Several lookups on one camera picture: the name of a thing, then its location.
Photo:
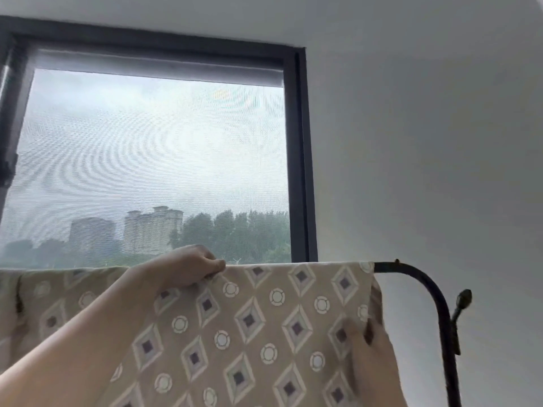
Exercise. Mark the person's left forearm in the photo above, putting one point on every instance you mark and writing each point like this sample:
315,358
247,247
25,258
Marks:
72,347

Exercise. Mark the dark window latch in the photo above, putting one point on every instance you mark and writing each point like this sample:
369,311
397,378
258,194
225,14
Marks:
6,167

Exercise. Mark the person's right hand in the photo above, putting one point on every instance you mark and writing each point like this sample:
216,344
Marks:
375,368

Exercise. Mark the grey roller screen cassette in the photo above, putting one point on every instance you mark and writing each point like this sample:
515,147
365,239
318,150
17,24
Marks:
157,63

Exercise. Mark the person's right thumb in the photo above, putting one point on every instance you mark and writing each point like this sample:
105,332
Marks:
353,334

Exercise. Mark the dark grey window frame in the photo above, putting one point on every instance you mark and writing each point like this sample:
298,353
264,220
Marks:
300,165

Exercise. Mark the mesh window screen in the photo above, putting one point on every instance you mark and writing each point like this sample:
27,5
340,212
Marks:
148,165

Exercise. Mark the person's left hand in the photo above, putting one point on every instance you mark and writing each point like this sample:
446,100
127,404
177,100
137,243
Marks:
182,267

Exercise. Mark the beige diamond patterned cloth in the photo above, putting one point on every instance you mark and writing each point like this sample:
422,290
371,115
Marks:
254,334

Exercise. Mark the black metal drying rack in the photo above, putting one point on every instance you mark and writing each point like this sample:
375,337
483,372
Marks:
442,311

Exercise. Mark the person's left fingers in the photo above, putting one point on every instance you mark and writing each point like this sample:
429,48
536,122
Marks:
211,264

